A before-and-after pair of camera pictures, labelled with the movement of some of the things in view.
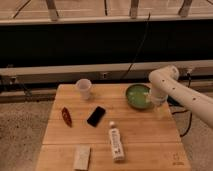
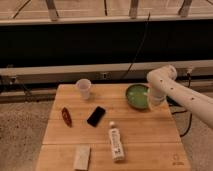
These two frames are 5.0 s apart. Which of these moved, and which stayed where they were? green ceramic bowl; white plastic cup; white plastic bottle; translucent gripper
Moved: translucent gripper
Stayed: white plastic bottle; white plastic cup; green ceramic bowl
